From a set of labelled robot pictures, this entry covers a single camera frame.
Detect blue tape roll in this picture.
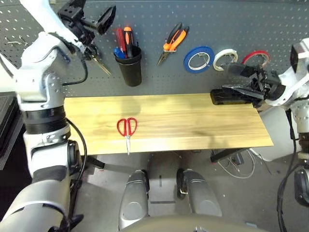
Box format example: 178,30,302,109
183,45,215,73

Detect orange black needle-nose pliers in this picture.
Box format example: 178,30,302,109
156,22,190,66

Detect loose wires on floor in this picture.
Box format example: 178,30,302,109
217,149,256,179

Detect silver left robot leg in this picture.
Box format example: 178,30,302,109
118,169,150,229

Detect silver U-shaped peg hook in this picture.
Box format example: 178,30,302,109
4,35,28,47

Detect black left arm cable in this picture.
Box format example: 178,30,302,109
61,52,89,87

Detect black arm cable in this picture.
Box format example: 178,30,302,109
61,52,89,87
276,110,300,232

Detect blue marker pen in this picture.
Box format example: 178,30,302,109
113,47,126,59

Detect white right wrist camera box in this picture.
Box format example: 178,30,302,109
264,37,309,107

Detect black table leg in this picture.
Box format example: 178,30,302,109
85,156,106,170
210,147,249,163

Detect orange black handled screwdriver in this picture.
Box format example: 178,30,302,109
123,26,134,58

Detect dark grey metal pegboard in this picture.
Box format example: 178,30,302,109
0,0,309,99

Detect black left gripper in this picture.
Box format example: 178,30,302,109
57,0,116,46

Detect red handled screwdriver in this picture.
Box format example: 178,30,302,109
115,28,127,58

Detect black equipment case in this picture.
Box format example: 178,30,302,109
0,95,25,170

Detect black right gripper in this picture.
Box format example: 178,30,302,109
221,62,287,101

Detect silver right robot leg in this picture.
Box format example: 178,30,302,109
176,168,223,217

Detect black plastic tool case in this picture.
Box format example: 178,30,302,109
209,88,254,106

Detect black plastic cup holder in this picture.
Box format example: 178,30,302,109
113,45,142,87

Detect silver robot leg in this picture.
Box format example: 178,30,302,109
176,168,223,217
118,169,150,229

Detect black handled scissors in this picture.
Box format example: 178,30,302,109
83,44,113,77

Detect red handled scissors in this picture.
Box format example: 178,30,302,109
116,117,138,156

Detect white tape roll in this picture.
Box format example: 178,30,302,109
212,48,239,72

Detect grey robot torso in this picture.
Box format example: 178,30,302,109
118,214,266,232

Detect red tape roll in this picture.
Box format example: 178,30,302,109
241,50,271,68

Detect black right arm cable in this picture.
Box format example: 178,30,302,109
276,110,300,232

